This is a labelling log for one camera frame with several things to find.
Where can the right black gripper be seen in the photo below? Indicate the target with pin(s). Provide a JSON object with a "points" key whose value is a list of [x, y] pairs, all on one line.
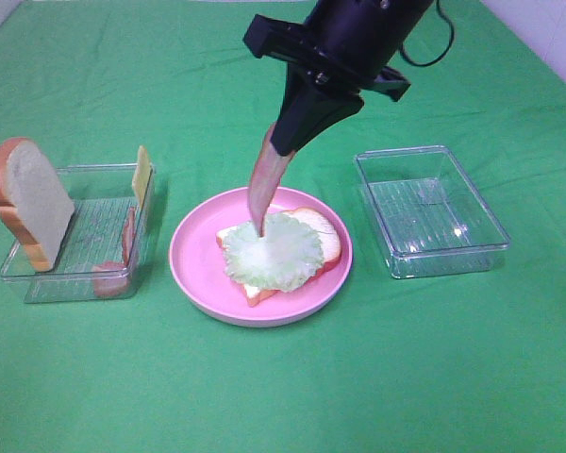
{"points": [[340, 43]]}

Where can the bacon strip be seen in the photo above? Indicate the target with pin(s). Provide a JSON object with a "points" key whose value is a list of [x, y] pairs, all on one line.
{"points": [[268, 171], [113, 280]]}

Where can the bread slice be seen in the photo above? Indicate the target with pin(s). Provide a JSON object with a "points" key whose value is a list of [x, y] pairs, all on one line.
{"points": [[331, 243], [34, 204]]}

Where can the green lettuce leaf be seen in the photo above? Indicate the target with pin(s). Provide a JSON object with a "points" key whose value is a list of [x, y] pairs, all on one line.
{"points": [[284, 257]]}

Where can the yellow cheese slice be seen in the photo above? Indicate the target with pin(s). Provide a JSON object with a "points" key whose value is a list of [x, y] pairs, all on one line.
{"points": [[141, 176]]}

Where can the right clear plastic tray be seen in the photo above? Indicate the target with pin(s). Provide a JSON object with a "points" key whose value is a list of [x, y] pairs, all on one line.
{"points": [[429, 218]]}

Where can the clear plastic tray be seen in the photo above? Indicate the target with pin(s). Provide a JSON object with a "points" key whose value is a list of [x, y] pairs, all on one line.
{"points": [[429, 218], [102, 195]]}

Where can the pink round plate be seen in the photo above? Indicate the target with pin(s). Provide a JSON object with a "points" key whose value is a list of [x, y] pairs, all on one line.
{"points": [[198, 266]]}

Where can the left clear plastic tray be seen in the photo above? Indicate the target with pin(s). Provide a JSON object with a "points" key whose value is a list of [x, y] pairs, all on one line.
{"points": [[102, 195]]}

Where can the green tablecloth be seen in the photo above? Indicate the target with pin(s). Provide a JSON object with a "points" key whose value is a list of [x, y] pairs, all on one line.
{"points": [[470, 363]]}

